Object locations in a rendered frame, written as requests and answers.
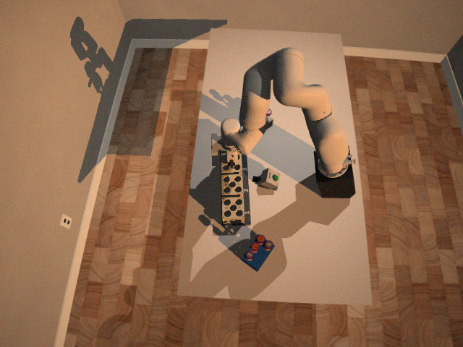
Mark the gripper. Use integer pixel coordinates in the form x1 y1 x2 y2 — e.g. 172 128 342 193
225 149 238 168

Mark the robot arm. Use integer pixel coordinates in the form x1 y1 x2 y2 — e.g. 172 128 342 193
211 48 356 178

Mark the blue tube rack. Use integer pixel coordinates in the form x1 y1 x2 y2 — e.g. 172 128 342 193
242 240 274 271

